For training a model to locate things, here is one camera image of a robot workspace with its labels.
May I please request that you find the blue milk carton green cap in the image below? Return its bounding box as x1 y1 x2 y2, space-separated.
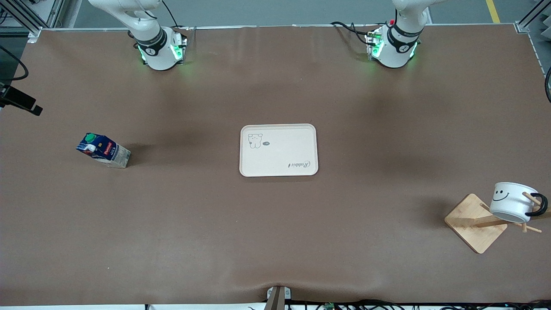
76 133 131 168

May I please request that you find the white smiley face mug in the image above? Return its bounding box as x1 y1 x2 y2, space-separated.
489 182 548 223

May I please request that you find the cream rectangular tray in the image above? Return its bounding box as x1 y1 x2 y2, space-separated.
239 124 319 177

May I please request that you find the wooden mug stand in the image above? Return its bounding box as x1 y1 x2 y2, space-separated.
444 193 551 254

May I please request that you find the aluminium frame strut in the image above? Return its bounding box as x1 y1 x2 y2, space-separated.
0 0 65 43
514 0 551 34

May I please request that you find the black right arm base cable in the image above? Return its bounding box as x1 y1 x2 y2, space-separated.
161 0 190 31

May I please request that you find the black arm base cable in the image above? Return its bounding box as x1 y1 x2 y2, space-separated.
331 22 371 46
161 0 190 31

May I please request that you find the metal table edge bracket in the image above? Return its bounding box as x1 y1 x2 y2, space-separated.
266 285 292 310

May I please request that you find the black left arm base cable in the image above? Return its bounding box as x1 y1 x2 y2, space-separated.
331 22 371 46

